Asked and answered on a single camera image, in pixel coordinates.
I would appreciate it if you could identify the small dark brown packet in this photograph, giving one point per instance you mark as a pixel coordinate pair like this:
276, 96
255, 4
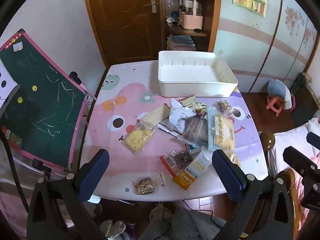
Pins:
201, 112

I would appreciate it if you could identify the clear printed snack packet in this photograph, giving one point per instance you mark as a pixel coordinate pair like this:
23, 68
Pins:
196, 130

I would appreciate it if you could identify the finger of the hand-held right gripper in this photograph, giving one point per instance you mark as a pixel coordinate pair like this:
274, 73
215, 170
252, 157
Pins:
298, 158
314, 140

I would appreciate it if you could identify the stack of folded cloths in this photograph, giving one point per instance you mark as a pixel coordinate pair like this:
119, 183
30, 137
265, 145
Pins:
181, 43

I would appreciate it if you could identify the beige cracker packet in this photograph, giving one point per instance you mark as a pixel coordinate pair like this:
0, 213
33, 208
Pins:
156, 115

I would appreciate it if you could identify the white plastic bin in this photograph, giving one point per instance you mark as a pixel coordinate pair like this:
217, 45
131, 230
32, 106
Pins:
190, 72

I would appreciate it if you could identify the large yellow cake packet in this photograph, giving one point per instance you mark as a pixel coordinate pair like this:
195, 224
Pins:
221, 132

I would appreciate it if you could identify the green chalkboard with pink frame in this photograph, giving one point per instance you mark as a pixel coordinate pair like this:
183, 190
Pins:
42, 105

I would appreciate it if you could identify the dark wooden cabinet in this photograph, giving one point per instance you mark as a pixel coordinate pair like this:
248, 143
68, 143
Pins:
305, 105

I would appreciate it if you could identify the brown wooden door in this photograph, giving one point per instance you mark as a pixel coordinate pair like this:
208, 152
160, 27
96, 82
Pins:
120, 25

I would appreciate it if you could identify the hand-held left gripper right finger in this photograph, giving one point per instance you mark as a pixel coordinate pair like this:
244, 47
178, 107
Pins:
226, 172

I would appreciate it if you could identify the white snack bag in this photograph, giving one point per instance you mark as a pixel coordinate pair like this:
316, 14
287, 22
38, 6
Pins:
178, 117

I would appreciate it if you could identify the orange and white snack bar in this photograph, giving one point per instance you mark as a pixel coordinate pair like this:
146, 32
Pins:
190, 176

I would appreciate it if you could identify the pink plastic stool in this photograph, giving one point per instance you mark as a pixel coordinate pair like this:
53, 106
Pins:
275, 105

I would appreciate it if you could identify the dark snack packet red label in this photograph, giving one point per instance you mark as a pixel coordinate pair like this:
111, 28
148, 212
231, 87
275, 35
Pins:
178, 160

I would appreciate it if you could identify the wooden chair post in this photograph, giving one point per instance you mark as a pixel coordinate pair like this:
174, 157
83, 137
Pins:
267, 141

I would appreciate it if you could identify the small pink stool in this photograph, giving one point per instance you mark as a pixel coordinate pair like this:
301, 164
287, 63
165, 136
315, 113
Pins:
276, 88

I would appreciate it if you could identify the pale blue floral wardrobe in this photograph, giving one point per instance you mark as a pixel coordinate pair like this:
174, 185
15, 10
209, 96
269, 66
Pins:
250, 42

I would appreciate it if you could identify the grey fluffy cloth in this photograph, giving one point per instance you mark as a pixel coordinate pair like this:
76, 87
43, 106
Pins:
190, 222

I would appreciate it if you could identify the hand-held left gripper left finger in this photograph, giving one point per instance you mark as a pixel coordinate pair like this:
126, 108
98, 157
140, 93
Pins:
96, 172

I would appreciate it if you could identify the white pillow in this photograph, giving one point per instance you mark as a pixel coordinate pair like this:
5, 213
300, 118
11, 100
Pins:
292, 140

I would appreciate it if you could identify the wooden corner shelf unit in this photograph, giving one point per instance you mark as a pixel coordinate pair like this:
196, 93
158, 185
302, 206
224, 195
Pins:
212, 17

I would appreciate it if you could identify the yellow noodle snack packet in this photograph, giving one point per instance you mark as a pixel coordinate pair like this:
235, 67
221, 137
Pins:
137, 137

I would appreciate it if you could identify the red-trimmed snack packet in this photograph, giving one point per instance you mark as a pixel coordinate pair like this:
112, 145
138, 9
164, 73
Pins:
190, 102

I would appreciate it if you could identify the clear nut cluster packet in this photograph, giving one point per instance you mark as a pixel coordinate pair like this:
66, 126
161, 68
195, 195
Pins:
146, 185
223, 107

